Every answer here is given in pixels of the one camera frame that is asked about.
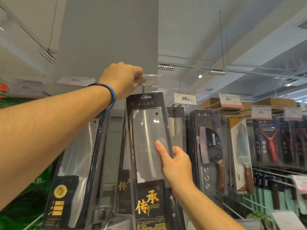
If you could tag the grey-backed flip price tag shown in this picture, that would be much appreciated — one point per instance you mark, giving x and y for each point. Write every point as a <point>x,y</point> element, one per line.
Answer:
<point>261,112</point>

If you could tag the packaged cleaver wooden handle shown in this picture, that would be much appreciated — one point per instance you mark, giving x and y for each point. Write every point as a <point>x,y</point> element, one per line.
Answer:
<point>177,131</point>

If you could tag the black linear track light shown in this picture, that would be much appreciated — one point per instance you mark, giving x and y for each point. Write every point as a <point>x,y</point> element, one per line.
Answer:
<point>47,56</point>
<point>217,72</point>
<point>166,67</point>

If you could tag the row of red Y-peeler packages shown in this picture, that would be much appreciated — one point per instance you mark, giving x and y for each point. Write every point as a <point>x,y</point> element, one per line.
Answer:
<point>271,146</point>

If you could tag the grey metal display shelf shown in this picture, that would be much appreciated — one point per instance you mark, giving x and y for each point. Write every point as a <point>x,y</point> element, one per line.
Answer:
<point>112,153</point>

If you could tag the long ceiling air conditioner vent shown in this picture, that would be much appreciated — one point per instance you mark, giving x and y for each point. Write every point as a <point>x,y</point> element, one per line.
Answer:
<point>299,75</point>

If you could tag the row of mint carded utensils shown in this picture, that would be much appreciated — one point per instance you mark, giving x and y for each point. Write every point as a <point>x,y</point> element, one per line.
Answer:
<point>266,196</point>

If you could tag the person's left hand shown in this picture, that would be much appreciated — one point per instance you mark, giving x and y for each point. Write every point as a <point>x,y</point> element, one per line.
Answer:
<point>122,80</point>

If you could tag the packaged round black knife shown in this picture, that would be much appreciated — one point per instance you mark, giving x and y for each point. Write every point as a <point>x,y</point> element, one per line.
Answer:
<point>208,146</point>

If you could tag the blue wristband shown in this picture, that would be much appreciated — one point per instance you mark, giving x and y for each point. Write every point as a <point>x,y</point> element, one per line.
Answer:
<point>112,95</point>

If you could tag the brown cardboard box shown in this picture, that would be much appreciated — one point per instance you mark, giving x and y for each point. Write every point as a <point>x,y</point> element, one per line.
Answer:
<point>275,102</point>
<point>211,102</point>

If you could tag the packaged cleaver steel handle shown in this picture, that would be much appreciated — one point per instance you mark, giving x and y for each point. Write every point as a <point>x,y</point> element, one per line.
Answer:
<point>79,153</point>

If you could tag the white red-edged price tag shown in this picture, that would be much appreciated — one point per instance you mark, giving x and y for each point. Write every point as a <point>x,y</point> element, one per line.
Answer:
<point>26,88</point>
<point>300,183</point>
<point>292,113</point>
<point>152,80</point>
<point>185,99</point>
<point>230,100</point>
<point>287,221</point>

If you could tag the white flip price tag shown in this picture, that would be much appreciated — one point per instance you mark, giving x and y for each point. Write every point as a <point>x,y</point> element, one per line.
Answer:
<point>75,81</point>

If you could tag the person's right forearm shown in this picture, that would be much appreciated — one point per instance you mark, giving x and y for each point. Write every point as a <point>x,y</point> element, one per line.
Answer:
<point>208,213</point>

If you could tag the person's right hand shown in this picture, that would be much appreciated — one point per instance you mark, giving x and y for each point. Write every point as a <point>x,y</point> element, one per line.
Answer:
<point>178,170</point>

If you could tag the person's left forearm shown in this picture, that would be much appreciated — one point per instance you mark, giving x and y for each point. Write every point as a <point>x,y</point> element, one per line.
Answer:
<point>43,136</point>

